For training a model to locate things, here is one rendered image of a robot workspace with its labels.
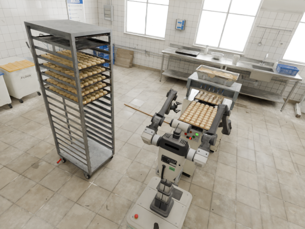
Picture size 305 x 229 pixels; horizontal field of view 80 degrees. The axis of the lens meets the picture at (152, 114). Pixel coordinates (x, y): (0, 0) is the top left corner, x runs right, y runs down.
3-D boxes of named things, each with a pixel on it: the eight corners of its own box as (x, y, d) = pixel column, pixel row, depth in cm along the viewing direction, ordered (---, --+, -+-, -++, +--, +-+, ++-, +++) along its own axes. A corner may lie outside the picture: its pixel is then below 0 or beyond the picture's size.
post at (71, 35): (91, 174, 237) (74, 32, 145) (90, 175, 235) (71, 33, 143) (90, 172, 238) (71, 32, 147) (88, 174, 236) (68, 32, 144)
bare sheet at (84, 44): (107, 44, 185) (107, 43, 184) (75, 51, 155) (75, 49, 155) (67, 34, 209) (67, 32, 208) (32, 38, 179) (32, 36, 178)
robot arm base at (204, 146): (196, 152, 147) (197, 147, 136) (200, 144, 150) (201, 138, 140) (207, 157, 144) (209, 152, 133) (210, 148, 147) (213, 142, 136)
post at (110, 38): (115, 153, 271) (112, 28, 179) (113, 155, 269) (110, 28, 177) (113, 152, 272) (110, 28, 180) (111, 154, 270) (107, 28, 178)
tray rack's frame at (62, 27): (115, 156, 276) (113, 28, 180) (89, 180, 238) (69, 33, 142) (85, 140, 301) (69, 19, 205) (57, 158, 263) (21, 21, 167)
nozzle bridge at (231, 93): (190, 91, 310) (194, 72, 292) (234, 104, 284) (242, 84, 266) (183, 98, 285) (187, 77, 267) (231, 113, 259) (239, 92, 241)
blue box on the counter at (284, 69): (277, 72, 440) (280, 67, 432) (275, 69, 464) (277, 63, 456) (296, 76, 430) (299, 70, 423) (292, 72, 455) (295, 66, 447)
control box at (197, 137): (180, 133, 231) (182, 125, 224) (199, 141, 223) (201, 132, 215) (179, 135, 229) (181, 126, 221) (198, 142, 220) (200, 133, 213)
